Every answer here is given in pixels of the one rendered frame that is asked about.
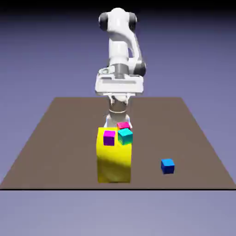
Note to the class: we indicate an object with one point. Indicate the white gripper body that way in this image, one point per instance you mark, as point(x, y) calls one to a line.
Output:
point(119, 86)

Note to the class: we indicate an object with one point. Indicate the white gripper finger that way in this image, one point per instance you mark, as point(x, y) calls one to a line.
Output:
point(111, 99)
point(127, 98)

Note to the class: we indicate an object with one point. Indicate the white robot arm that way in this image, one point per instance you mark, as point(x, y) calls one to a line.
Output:
point(118, 27)

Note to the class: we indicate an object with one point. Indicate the small pink cube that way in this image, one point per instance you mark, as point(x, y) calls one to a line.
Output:
point(123, 125)

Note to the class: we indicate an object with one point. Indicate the small cyan cube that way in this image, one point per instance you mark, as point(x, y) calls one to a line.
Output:
point(125, 136)

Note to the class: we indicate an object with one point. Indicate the small purple cube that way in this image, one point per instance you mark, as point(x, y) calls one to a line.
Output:
point(109, 138)

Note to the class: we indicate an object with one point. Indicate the small blue cube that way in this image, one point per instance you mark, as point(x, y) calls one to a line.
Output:
point(167, 166)

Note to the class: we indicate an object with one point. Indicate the large yellow box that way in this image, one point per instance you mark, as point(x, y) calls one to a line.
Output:
point(114, 162)

